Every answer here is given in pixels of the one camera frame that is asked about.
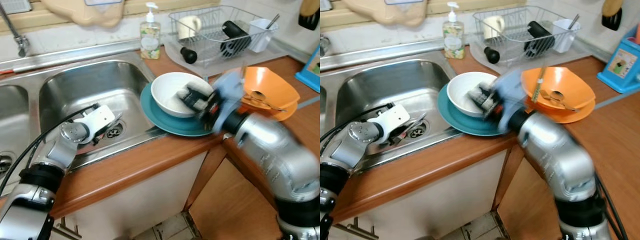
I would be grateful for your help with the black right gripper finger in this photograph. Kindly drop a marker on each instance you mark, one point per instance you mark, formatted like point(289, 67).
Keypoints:
point(487, 90)
point(197, 91)
point(190, 102)
point(481, 102)

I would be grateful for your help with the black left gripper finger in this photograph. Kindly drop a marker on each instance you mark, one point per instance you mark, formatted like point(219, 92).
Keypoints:
point(416, 133)
point(419, 121)
point(116, 133)
point(117, 120)

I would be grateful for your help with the white ceramic bowl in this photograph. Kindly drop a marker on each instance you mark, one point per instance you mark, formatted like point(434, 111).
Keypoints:
point(166, 95)
point(460, 95)

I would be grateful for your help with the teal plate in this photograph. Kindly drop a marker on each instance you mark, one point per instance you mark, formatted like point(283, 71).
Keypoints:
point(452, 120)
point(156, 119)

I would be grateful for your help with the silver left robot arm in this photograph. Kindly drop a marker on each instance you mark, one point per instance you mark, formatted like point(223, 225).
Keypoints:
point(30, 200)
point(345, 150)

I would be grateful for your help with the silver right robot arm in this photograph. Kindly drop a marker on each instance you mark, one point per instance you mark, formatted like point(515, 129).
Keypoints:
point(280, 160)
point(560, 160)

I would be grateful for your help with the grey drip tray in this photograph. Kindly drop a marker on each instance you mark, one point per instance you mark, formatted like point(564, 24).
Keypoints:
point(220, 63)
point(565, 61)

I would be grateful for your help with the stainless steel sink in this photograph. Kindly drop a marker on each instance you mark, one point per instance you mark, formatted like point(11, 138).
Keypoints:
point(90, 82)
point(390, 82)

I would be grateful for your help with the wooden chopstick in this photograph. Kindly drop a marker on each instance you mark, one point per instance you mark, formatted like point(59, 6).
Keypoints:
point(243, 72)
point(538, 84)

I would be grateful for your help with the metal spoon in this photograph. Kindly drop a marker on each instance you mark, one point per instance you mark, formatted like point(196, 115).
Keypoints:
point(260, 97)
point(556, 96)

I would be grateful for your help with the white cabinet orange countertop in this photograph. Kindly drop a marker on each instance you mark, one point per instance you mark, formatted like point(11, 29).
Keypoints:
point(150, 180)
point(440, 185)

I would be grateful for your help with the floral soap pump bottle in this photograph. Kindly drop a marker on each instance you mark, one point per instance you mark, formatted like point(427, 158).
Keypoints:
point(150, 42)
point(453, 42)

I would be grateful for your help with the cream ceramic mug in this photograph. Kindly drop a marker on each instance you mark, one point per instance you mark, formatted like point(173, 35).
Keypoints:
point(190, 26)
point(494, 26)

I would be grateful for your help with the black thermos bottle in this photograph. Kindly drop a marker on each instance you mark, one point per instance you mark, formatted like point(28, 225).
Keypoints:
point(235, 31)
point(539, 31)

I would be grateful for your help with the orange plastic bowl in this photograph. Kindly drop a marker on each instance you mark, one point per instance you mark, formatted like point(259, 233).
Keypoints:
point(280, 84)
point(570, 82)

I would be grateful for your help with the white plastic utensil cup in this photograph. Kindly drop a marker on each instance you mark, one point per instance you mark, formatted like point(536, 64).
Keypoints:
point(260, 36)
point(564, 36)

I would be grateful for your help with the blue printed box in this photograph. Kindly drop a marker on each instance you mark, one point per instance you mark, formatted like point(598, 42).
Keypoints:
point(310, 75)
point(620, 70)

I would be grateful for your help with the beige hanging cloth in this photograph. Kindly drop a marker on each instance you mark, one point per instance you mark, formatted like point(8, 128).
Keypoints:
point(85, 15)
point(387, 15)

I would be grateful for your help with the chrome sink faucet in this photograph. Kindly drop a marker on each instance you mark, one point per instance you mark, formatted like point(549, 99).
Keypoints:
point(325, 46)
point(18, 41)

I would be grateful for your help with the thin red stick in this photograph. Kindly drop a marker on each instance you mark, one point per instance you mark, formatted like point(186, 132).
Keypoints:
point(5, 72)

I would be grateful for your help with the white ribbed plastic panel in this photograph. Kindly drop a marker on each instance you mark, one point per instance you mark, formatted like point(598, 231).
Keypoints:
point(14, 6)
point(325, 5)

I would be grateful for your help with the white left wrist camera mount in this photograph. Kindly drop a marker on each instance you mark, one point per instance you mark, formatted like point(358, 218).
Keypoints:
point(99, 116)
point(392, 116)

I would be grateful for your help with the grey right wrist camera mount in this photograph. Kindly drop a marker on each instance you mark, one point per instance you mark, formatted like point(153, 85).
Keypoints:
point(229, 92)
point(510, 92)

